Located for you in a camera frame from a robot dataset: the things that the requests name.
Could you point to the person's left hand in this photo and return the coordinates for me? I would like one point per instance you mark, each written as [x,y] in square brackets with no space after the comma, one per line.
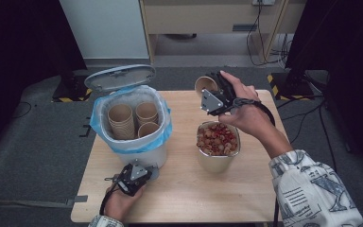
[119,205]

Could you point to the blue trash bag liner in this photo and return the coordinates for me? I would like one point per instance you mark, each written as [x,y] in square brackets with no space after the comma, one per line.
[152,145]

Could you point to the grey tape strip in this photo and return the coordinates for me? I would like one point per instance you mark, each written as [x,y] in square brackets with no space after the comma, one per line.
[77,200]

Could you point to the white pedal trash can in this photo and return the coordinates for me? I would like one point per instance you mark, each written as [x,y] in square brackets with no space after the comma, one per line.
[145,156]

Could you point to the black floor tape marks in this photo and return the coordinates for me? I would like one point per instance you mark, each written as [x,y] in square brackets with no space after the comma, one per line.
[85,127]

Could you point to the black curtain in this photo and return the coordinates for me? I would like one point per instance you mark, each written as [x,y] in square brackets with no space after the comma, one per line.
[349,63]
[19,47]

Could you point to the white cabinet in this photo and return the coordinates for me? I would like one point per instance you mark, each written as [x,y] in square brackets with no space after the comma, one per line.
[107,28]

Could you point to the white power strip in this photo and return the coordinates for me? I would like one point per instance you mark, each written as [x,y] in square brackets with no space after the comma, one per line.
[263,2]

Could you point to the brown paper cup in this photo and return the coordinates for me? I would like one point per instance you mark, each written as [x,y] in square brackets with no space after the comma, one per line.
[203,85]

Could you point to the pile of red fruit shells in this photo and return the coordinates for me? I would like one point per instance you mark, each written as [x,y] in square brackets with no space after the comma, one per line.
[216,140]

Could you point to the stand with striped base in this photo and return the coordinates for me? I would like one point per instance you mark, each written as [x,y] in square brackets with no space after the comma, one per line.
[71,90]
[291,88]

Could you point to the cream bowl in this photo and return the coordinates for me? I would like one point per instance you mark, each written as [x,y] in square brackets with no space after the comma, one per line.
[217,164]

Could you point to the person's right hand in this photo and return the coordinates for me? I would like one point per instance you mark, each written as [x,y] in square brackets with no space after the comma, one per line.
[249,113]

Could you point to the tall stack of paper cups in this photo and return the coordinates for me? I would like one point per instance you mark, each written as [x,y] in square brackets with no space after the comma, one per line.
[121,123]

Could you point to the light wooden desk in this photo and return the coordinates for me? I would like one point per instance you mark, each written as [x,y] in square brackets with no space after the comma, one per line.
[198,17]

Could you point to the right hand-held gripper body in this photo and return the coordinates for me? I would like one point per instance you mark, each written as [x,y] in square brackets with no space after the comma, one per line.
[216,102]

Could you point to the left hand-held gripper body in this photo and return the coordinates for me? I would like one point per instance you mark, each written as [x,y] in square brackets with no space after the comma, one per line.
[132,181]

